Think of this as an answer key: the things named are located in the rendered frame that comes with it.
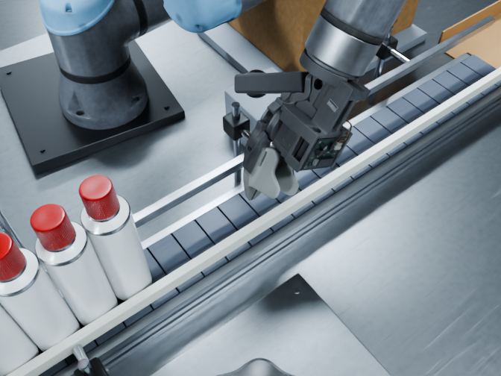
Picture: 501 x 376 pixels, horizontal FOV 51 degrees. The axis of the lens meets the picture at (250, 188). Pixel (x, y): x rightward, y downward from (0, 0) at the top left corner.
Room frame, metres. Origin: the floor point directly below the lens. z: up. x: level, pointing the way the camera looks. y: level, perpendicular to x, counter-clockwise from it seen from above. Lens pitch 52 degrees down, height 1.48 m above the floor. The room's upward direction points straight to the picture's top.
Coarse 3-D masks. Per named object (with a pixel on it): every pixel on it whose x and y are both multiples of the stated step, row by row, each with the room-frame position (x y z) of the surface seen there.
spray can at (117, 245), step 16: (96, 176) 0.33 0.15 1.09; (80, 192) 0.30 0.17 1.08; (96, 192) 0.30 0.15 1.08; (112, 192) 0.31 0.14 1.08; (96, 208) 0.30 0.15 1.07; (112, 208) 0.30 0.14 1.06; (128, 208) 0.32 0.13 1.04; (96, 224) 0.29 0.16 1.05; (112, 224) 0.29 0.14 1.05; (128, 224) 0.30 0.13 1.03; (96, 240) 0.29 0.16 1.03; (112, 240) 0.29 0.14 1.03; (128, 240) 0.30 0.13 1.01; (112, 256) 0.29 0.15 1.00; (128, 256) 0.29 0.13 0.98; (144, 256) 0.31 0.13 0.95; (112, 272) 0.29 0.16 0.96; (128, 272) 0.29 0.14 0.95; (144, 272) 0.30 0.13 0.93; (112, 288) 0.29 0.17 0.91; (128, 288) 0.29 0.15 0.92; (144, 288) 0.30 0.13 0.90
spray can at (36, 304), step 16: (0, 240) 0.25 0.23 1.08; (0, 256) 0.23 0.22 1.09; (16, 256) 0.24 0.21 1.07; (32, 256) 0.26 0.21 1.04; (0, 272) 0.23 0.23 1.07; (16, 272) 0.23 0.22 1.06; (32, 272) 0.24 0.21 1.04; (0, 288) 0.22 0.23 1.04; (16, 288) 0.22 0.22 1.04; (32, 288) 0.23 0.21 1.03; (48, 288) 0.24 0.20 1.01; (16, 304) 0.22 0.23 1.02; (32, 304) 0.22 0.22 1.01; (48, 304) 0.23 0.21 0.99; (64, 304) 0.25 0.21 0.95; (16, 320) 0.22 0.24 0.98; (32, 320) 0.22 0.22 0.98; (48, 320) 0.23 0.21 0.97; (64, 320) 0.24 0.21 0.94; (32, 336) 0.22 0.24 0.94; (48, 336) 0.22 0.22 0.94; (64, 336) 0.23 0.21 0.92
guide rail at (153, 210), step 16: (464, 32) 0.73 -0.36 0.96; (432, 48) 0.69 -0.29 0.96; (448, 48) 0.70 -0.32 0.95; (416, 64) 0.65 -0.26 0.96; (384, 80) 0.61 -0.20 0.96; (240, 160) 0.45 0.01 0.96; (208, 176) 0.43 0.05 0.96; (224, 176) 0.43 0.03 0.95; (176, 192) 0.40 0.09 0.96; (192, 192) 0.40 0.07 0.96; (144, 208) 0.37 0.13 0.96; (160, 208) 0.37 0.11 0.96
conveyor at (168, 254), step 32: (480, 64) 0.75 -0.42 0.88; (416, 96) 0.67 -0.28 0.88; (448, 96) 0.67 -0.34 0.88; (480, 96) 0.67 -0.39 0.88; (352, 128) 0.59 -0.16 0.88; (384, 128) 0.59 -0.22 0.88; (384, 160) 0.52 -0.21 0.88; (192, 224) 0.41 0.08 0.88; (224, 224) 0.41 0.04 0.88; (160, 256) 0.35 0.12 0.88; (192, 256) 0.35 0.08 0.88; (224, 256) 0.36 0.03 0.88; (128, 320) 0.26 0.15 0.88
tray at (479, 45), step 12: (480, 12) 0.93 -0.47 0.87; (492, 12) 0.96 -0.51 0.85; (456, 24) 0.89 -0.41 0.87; (468, 24) 0.91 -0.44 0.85; (444, 36) 0.87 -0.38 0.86; (480, 36) 0.90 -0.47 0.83; (492, 36) 0.90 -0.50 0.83; (456, 48) 0.86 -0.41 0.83; (468, 48) 0.86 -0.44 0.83; (480, 48) 0.86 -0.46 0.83; (492, 48) 0.86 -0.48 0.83; (492, 60) 0.82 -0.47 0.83
